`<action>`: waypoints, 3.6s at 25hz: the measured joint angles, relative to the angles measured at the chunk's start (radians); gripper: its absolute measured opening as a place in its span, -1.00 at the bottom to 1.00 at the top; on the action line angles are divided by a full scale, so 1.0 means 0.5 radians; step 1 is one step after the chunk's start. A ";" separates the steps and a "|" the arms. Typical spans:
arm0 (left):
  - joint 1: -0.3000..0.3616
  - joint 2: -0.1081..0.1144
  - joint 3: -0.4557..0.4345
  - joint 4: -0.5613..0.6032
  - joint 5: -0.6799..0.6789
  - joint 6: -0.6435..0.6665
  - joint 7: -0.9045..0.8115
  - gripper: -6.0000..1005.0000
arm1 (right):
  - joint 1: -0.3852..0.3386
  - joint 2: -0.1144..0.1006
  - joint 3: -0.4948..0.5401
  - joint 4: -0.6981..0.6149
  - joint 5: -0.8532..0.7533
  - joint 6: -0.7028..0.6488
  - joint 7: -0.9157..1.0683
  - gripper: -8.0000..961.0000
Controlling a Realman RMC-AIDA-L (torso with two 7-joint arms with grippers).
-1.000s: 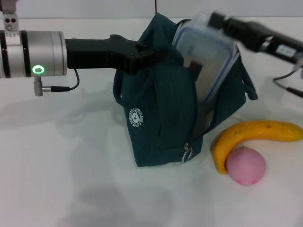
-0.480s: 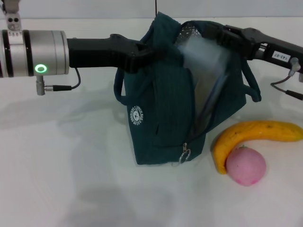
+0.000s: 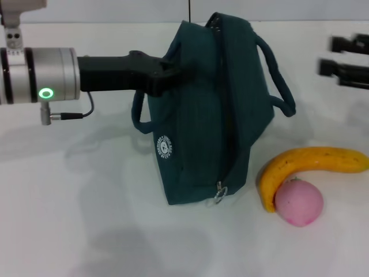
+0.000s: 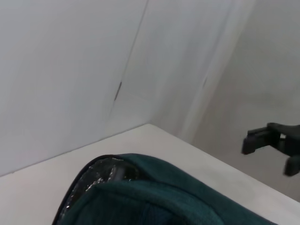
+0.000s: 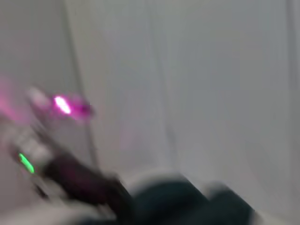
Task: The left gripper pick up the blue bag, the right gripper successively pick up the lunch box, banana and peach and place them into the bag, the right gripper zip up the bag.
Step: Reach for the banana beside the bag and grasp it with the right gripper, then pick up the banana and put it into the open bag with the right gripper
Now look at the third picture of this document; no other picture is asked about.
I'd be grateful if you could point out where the pink peach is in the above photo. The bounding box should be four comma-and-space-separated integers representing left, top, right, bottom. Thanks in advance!
274, 177, 324, 228

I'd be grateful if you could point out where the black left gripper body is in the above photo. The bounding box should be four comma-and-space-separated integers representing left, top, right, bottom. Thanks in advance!
77, 50, 171, 98

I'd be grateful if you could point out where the yellow banana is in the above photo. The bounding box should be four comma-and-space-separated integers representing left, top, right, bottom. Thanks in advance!
258, 146, 369, 214

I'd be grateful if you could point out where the dark teal lunch bag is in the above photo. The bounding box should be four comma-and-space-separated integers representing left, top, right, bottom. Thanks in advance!
131, 12, 296, 206

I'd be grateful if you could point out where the left arm cable with connector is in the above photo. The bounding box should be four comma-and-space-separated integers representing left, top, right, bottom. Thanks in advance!
41, 92, 95, 126

